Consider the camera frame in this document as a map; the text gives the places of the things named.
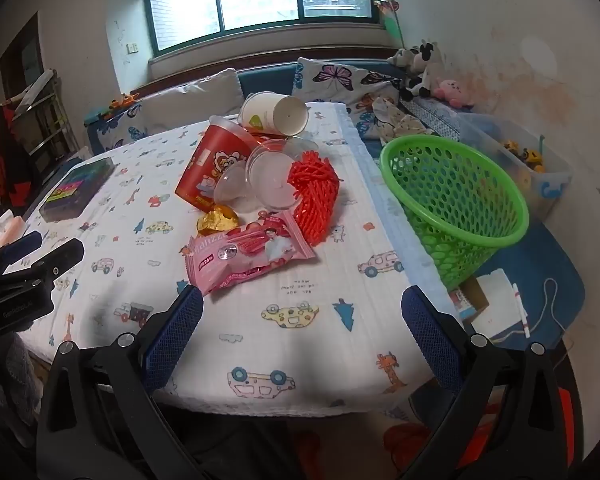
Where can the large clear plastic cup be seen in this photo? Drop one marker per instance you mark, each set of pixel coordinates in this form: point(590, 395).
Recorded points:
point(272, 180)

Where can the green framed window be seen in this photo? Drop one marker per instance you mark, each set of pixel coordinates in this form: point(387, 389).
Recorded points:
point(260, 0)

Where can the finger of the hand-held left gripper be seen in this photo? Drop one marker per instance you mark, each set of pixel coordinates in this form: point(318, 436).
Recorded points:
point(60, 259)
point(22, 246)

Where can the black white cow plush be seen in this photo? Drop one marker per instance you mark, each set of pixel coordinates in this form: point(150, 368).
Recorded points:
point(422, 72)

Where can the brown booklet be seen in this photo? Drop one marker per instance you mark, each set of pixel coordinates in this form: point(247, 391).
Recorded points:
point(472, 300)

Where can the blue butterfly print pillow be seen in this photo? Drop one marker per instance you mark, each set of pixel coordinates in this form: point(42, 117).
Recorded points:
point(125, 127)

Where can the orange toy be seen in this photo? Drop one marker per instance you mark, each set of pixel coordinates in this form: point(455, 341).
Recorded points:
point(122, 101)

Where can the blue white striped cloth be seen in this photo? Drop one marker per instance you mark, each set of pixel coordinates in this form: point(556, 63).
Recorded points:
point(437, 117)

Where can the clear plastic storage bin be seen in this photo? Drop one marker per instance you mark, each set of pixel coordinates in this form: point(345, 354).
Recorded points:
point(545, 190)

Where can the white paper sheet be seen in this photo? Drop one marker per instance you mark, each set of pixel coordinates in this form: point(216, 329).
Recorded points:
point(497, 305)

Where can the white wall socket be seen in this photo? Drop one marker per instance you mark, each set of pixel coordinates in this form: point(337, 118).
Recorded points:
point(133, 48)

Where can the pale pink packet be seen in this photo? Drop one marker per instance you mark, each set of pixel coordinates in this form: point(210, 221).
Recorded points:
point(10, 227)

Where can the gold foil wrapper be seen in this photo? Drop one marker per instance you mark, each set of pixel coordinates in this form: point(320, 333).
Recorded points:
point(215, 221)

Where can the white red pen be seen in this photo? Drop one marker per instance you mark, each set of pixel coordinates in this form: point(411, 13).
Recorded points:
point(521, 310)

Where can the grey white plush toy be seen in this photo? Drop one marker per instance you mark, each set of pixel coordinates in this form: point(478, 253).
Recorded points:
point(405, 56)

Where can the colourful pinwheel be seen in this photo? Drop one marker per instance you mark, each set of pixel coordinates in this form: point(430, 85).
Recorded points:
point(385, 0)

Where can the purple butterfly print pillow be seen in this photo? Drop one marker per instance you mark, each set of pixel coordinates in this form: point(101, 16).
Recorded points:
point(340, 77)

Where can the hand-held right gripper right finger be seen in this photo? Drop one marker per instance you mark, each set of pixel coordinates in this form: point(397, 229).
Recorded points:
point(430, 340)

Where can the white pillow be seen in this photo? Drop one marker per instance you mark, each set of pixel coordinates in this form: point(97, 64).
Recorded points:
point(195, 95)

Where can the pink plush toy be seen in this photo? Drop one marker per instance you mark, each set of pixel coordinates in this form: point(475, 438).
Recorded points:
point(452, 92)

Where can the yellow toy truck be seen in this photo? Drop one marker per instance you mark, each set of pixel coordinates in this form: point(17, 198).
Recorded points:
point(527, 155)

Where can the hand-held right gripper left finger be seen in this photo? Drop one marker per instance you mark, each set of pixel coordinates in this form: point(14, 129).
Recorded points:
point(175, 340)

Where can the red foam net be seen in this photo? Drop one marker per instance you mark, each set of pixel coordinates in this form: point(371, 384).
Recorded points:
point(315, 195)

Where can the metal shelf rack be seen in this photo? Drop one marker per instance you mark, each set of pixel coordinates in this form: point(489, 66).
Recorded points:
point(45, 120)

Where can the pink wet wipes packet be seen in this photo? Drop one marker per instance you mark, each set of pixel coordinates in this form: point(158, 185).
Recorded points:
point(250, 255)

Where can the teal toy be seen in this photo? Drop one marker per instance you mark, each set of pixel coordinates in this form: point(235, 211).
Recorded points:
point(97, 116)

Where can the beige patterned cloth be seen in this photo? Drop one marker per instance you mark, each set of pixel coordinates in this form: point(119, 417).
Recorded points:
point(402, 122)

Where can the red paper cup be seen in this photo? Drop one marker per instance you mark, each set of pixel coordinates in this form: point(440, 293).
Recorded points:
point(205, 170)

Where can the red plastic stool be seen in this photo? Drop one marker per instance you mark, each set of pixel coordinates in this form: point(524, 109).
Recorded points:
point(570, 425)

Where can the red clothing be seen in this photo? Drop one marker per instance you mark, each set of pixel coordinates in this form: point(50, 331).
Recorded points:
point(5, 160)

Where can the small clear plastic cup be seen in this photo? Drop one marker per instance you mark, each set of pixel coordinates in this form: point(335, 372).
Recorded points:
point(230, 185)

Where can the white paper cup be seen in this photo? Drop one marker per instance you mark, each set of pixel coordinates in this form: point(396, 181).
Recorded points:
point(265, 112)

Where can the green plastic basket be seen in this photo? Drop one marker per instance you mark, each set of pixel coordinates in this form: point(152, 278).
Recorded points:
point(402, 142)

